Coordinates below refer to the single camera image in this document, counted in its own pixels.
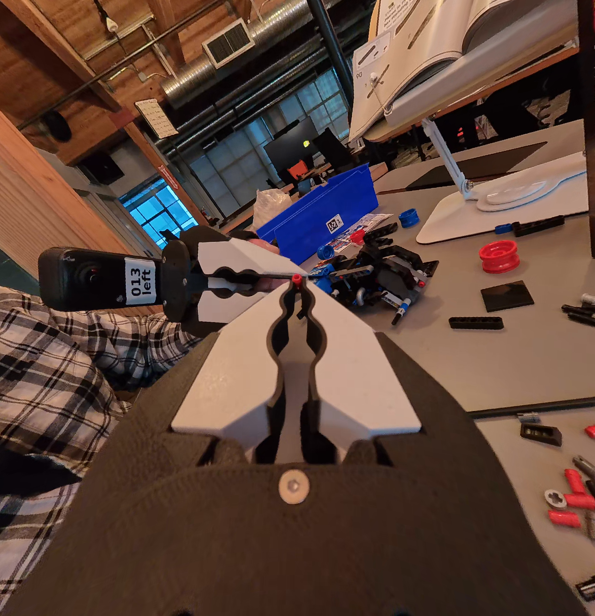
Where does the pile of small toy bricks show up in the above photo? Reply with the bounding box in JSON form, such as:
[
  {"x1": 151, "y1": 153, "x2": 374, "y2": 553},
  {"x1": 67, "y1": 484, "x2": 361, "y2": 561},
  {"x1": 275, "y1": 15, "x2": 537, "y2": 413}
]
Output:
[{"x1": 543, "y1": 455, "x2": 595, "y2": 602}]

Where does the toy set box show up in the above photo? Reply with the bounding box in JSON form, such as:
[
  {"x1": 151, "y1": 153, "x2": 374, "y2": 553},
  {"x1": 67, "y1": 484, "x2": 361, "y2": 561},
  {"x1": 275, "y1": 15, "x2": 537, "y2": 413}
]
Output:
[{"x1": 577, "y1": 0, "x2": 595, "y2": 261}]

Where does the long black axle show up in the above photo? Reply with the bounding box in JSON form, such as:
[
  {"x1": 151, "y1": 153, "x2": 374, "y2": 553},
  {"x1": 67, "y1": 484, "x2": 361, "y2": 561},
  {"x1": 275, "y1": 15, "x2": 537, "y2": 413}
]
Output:
[{"x1": 468, "y1": 397, "x2": 595, "y2": 415}]

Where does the black desk mat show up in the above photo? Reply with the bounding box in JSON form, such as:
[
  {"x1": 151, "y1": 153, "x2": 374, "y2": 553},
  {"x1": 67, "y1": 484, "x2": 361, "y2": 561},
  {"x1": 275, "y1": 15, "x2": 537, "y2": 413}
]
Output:
[{"x1": 404, "y1": 141, "x2": 548, "y2": 192}]

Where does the black short beam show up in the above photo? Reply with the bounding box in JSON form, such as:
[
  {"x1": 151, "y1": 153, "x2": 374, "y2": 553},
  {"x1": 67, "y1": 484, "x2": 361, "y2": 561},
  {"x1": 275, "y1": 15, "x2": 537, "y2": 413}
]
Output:
[{"x1": 448, "y1": 316, "x2": 504, "y2": 331}]

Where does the blue storage bin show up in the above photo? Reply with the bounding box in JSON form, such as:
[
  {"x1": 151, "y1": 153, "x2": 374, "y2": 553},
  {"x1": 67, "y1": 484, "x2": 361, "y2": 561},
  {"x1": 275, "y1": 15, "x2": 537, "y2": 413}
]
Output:
[{"x1": 255, "y1": 163, "x2": 379, "y2": 265}]

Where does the white book stand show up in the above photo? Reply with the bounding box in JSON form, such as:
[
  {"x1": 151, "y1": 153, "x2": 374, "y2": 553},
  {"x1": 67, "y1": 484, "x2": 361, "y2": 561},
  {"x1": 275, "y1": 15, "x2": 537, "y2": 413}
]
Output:
[{"x1": 416, "y1": 151, "x2": 590, "y2": 244}]

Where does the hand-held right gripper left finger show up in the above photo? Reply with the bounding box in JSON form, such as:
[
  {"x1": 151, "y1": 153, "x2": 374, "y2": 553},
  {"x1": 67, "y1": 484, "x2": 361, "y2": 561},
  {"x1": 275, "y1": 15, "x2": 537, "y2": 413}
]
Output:
[{"x1": 170, "y1": 282, "x2": 299, "y2": 464}]

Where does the black blue toy car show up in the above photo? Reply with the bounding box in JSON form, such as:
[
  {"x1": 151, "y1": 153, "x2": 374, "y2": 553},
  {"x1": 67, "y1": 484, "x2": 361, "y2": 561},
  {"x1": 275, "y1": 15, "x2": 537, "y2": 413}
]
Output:
[{"x1": 309, "y1": 208, "x2": 440, "y2": 325}]

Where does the clear plastic bag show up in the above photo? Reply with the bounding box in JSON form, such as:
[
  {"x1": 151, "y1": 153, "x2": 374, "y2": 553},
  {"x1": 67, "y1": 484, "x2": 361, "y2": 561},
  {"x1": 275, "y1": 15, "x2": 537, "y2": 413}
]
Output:
[{"x1": 251, "y1": 189, "x2": 299, "y2": 232}]

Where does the white air vent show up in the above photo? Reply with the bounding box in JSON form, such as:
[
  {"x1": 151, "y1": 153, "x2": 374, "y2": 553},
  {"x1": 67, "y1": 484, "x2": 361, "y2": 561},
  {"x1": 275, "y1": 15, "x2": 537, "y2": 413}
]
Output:
[{"x1": 201, "y1": 18, "x2": 256, "y2": 68}]

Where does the black grille slope brick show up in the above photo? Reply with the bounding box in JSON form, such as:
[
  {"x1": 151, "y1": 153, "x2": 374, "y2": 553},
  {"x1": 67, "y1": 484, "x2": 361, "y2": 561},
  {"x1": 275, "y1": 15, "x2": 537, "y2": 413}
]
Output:
[{"x1": 520, "y1": 424, "x2": 563, "y2": 447}]

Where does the black square tile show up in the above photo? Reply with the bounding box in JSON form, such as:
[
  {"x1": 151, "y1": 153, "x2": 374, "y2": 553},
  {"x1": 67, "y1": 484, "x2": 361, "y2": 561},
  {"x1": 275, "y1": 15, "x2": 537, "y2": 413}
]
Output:
[{"x1": 480, "y1": 280, "x2": 535, "y2": 313}]

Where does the person's left forearm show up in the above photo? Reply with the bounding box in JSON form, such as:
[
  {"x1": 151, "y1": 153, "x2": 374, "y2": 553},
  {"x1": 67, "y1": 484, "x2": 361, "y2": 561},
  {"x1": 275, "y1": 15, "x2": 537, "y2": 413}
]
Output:
[{"x1": 83, "y1": 308, "x2": 204, "y2": 391}]

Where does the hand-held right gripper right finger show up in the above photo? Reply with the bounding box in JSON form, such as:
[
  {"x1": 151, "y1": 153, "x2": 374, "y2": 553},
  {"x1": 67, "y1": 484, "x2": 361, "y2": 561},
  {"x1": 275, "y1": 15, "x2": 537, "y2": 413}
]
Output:
[{"x1": 300, "y1": 280, "x2": 423, "y2": 465}]

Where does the glass pane window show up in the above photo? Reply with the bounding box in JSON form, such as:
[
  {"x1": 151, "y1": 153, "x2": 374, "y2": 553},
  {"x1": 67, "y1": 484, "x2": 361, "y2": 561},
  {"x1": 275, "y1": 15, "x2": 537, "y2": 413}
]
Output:
[{"x1": 121, "y1": 183, "x2": 199, "y2": 251}]

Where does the open instruction book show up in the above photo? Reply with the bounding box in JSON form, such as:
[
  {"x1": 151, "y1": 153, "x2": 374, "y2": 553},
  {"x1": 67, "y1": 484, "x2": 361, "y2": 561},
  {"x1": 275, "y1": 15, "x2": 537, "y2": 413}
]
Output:
[{"x1": 348, "y1": 0, "x2": 580, "y2": 142}]

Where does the silver air duct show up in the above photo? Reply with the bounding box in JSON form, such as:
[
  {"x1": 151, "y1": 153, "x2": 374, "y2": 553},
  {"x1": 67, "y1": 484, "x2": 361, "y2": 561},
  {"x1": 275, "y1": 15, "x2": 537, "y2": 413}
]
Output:
[{"x1": 160, "y1": 0, "x2": 327, "y2": 109}]

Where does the white paper sheet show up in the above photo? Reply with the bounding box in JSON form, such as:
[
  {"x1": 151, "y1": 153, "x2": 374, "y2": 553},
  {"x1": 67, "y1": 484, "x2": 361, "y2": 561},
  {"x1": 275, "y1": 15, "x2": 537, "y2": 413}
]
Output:
[{"x1": 134, "y1": 98, "x2": 179, "y2": 139}]

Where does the light grey desk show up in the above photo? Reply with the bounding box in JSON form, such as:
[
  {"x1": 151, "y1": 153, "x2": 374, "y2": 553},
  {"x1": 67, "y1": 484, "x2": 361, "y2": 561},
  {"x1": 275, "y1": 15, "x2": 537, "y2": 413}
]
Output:
[{"x1": 288, "y1": 159, "x2": 595, "y2": 612}]

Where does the white oval stand base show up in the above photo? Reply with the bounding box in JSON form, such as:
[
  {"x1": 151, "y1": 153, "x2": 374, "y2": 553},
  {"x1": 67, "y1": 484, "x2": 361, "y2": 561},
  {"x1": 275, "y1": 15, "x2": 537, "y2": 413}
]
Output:
[{"x1": 477, "y1": 166, "x2": 589, "y2": 212}]

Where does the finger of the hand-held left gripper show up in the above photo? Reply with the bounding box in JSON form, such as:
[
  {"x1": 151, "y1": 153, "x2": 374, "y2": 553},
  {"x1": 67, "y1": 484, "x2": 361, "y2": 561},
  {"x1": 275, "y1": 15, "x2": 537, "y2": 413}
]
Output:
[
  {"x1": 197, "y1": 238, "x2": 309, "y2": 278},
  {"x1": 198, "y1": 284, "x2": 282, "y2": 330}
]

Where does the black monitor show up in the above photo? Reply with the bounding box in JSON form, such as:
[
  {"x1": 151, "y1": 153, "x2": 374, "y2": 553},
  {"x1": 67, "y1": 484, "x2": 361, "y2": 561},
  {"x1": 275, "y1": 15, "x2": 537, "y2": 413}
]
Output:
[{"x1": 264, "y1": 115, "x2": 319, "y2": 174}]

